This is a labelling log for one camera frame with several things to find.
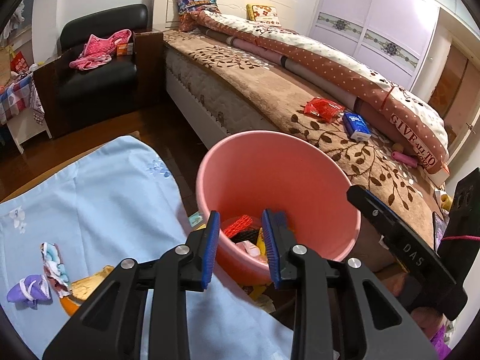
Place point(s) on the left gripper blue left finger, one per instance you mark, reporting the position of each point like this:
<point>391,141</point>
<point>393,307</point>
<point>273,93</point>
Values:
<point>209,245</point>

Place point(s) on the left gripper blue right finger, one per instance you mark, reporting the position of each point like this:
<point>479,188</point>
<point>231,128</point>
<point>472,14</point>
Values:
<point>273,256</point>

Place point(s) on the yellow wrapper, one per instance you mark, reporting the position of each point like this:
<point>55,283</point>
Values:
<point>260,244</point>

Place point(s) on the red foam fruit net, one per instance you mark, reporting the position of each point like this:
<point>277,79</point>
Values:
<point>239,225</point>

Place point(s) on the orange wrapper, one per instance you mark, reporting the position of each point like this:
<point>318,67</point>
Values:
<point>69,305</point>

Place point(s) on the red white paper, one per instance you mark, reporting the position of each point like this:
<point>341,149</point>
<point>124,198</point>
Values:
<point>54,269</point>

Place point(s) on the purple white sock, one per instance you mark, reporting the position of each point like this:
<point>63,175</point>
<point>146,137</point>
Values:
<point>30,291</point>

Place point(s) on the blue foam fruit net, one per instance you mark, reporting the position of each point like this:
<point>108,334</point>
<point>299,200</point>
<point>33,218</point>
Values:
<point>283,221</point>

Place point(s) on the pink plastic trash bucket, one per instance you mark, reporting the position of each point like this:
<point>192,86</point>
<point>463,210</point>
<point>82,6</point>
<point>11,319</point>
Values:
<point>249,172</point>

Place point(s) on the person's right hand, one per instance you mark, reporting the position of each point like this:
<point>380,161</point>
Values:
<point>429,320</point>

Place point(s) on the light blue table cloth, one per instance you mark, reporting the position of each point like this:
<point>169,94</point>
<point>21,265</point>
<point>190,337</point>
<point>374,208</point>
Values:
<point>121,201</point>

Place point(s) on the pink cylinder on bed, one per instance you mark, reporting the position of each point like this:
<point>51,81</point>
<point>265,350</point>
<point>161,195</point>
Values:
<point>404,159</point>

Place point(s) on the blue tissue pack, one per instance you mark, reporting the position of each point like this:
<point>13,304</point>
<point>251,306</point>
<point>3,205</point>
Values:
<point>356,127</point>

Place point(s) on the red snack bag on bed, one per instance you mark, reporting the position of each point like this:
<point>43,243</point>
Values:
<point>323,108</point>

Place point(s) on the polka dot folded quilt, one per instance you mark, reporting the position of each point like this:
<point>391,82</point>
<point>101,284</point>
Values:
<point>417,122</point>

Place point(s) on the bed with brown leaf blanket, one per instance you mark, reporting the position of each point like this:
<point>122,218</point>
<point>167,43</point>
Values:
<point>222,87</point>

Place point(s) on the black leather armchair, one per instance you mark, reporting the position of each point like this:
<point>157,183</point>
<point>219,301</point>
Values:
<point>110,64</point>

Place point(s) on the orange box on armchair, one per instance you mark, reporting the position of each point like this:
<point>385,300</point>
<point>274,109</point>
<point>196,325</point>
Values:
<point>124,49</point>

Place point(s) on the pink garment on armchair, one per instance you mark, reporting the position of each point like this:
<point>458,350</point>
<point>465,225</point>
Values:
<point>98,51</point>

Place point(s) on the table with checkered cloth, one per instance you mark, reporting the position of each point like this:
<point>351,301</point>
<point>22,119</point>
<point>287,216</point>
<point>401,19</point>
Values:
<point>22,112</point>

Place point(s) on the yellow floral pillow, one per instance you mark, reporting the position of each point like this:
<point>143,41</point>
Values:
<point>263,14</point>

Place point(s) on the colourful patterned pillow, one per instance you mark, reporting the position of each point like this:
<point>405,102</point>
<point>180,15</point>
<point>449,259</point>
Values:
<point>186,9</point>

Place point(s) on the lilac wardrobe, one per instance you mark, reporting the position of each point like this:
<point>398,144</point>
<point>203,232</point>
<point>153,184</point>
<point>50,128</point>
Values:
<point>430,47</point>

